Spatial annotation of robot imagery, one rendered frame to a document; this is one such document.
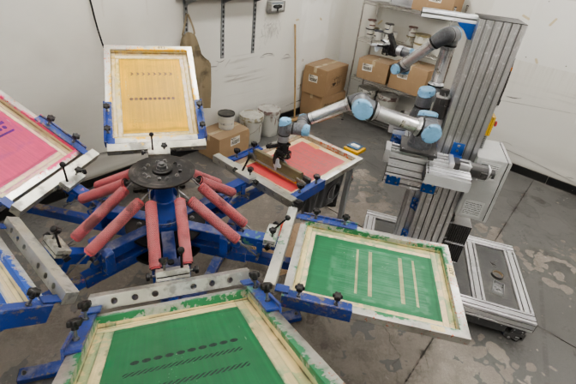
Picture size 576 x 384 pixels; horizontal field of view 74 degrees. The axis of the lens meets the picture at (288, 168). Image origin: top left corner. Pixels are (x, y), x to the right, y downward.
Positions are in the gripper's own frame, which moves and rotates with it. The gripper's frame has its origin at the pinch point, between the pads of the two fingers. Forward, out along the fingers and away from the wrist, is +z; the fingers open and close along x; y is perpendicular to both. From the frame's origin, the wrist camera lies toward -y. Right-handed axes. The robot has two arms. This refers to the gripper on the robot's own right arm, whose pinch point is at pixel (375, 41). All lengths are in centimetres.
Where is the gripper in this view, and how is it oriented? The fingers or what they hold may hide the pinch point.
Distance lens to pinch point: 328.3
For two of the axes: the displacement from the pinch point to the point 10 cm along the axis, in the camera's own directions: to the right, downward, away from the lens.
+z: -7.3, -4.1, 5.4
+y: -0.1, 8.1, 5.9
